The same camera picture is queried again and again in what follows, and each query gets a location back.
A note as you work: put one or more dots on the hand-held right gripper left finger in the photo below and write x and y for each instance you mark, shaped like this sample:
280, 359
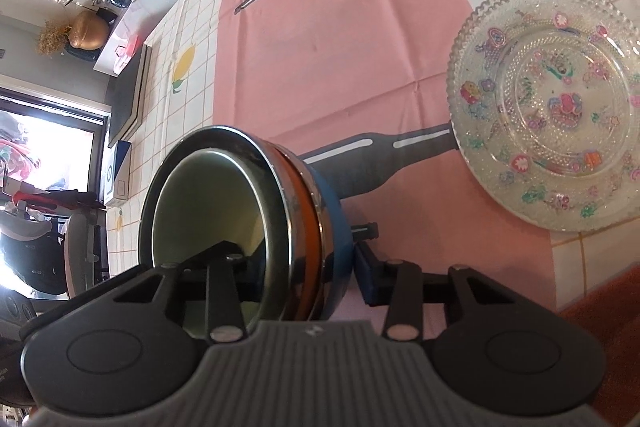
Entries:
225, 287

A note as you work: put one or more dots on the checked lemon-print tablecloth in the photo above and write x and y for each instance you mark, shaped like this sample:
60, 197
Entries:
325, 32

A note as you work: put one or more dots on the black book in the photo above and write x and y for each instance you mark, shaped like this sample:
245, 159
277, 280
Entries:
125, 102

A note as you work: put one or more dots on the gold vase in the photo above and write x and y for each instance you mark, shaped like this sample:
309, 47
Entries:
89, 31

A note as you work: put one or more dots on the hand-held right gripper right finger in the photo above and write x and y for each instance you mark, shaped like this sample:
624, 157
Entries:
366, 277

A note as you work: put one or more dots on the pink storage box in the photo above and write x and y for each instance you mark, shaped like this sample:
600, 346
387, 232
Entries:
127, 46

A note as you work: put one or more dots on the orange steel bowl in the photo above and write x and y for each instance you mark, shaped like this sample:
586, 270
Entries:
302, 232

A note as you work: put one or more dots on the blue steel bowl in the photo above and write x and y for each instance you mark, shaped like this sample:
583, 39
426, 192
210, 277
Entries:
341, 217

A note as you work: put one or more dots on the green ceramic bowl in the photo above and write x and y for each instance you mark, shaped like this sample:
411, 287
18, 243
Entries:
210, 197

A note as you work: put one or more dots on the orange cloth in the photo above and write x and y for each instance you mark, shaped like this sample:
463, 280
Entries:
605, 312

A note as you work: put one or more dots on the large clear glass plate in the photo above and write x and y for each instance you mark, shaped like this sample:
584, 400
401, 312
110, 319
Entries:
451, 107

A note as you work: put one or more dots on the blue and white box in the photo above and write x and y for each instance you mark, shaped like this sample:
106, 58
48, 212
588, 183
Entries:
117, 177

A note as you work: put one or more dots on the dried yellow flowers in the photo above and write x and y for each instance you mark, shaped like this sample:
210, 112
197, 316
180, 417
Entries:
52, 38

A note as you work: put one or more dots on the grey chair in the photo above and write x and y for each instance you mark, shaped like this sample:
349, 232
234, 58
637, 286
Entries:
82, 252

